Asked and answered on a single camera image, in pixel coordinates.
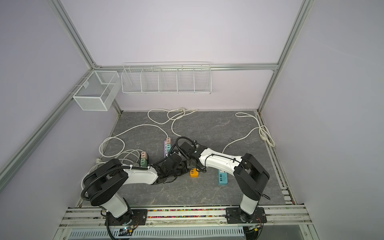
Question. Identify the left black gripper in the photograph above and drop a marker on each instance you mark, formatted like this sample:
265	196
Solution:
184	168

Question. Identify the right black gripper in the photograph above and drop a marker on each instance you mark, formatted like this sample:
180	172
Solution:
189	162

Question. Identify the orange power strip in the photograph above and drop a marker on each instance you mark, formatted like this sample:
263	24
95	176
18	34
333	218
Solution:
194	173

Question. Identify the teal power strip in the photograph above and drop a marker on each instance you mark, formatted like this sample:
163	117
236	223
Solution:
223	177

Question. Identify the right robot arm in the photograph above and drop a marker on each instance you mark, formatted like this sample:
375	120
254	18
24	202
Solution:
250	175

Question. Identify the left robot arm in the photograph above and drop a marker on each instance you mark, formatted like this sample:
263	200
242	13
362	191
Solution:
102	185

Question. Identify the green plug on black strip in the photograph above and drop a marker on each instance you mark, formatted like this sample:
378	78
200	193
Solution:
143	163

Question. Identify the pink plug on black strip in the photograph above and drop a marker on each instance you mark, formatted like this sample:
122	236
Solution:
144	155

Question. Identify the purple power strip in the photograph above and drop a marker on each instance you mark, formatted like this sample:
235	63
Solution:
165	149

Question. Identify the white mesh box basket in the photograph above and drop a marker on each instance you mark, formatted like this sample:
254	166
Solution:
98	91

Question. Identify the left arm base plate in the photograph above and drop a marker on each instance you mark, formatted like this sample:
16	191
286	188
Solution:
127	217

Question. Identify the white wire wall basket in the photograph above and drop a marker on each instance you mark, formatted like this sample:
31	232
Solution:
167	78

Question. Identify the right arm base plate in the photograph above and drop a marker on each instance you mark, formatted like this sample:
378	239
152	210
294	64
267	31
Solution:
238	216

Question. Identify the white vented cable duct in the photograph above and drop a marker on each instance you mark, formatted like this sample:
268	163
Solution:
157	233

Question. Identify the aluminium front rail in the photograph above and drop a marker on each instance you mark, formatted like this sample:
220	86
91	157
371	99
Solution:
217	216

